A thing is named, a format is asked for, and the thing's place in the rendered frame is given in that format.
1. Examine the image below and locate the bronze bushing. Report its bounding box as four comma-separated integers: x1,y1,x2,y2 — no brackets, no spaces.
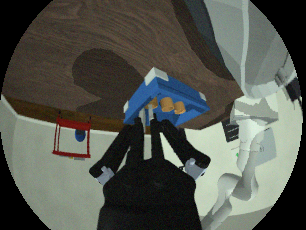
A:
174,102,186,114
160,97,174,112
144,96,158,109

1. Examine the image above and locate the blue open crate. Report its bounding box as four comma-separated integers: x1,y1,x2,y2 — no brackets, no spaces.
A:
124,67,210,127

